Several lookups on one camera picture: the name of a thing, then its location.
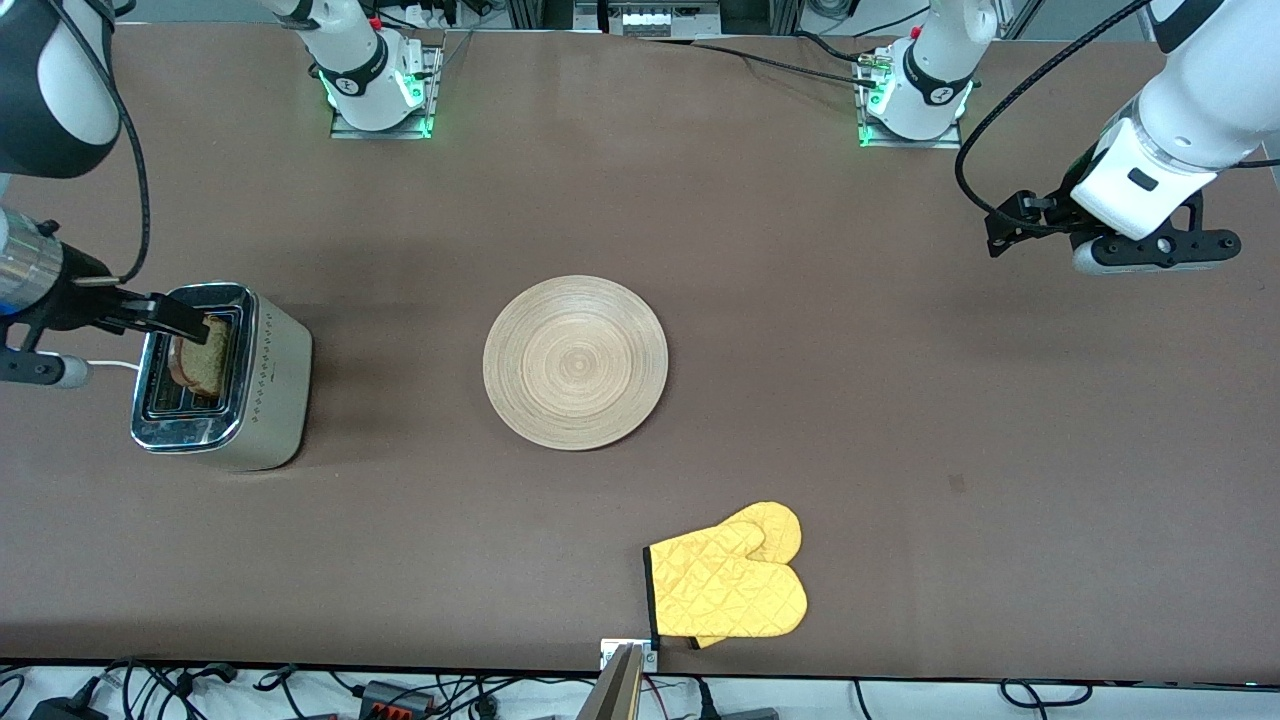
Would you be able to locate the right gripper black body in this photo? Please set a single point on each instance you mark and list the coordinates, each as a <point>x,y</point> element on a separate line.
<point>72,297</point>

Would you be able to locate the slice of brown bread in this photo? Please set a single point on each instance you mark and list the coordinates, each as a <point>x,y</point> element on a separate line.
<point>205,365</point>

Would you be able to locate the round light wooden plate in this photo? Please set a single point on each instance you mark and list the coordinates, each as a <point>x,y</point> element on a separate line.
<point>575,362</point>

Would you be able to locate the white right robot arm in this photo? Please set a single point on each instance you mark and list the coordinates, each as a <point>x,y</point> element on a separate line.
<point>50,90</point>

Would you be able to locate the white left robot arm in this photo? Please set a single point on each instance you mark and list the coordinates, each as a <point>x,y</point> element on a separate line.
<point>1200,90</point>

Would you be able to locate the silver two-slot toaster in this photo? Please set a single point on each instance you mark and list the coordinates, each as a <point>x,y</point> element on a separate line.
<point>270,390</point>

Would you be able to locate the yellow quilted oven mitt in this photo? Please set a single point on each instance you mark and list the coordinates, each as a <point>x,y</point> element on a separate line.
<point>720,590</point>
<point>780,525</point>

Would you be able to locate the black power adapter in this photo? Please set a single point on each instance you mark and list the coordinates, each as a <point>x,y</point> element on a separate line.
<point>70,710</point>

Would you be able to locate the white power strip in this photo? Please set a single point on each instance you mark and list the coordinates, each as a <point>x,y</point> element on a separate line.
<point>650,20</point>

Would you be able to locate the black box with orange connectors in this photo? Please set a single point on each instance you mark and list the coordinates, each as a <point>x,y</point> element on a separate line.
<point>398,698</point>

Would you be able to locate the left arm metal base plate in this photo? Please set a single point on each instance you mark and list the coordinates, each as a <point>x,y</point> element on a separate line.
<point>905,143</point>

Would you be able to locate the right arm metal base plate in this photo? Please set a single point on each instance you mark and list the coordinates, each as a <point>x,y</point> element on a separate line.
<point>385,133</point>

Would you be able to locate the small metal table edge bracket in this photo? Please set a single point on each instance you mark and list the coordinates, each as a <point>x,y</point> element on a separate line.
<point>612,652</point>

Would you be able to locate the aluminium camera mast bar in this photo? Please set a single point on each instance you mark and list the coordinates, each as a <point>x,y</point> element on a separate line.
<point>618,690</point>

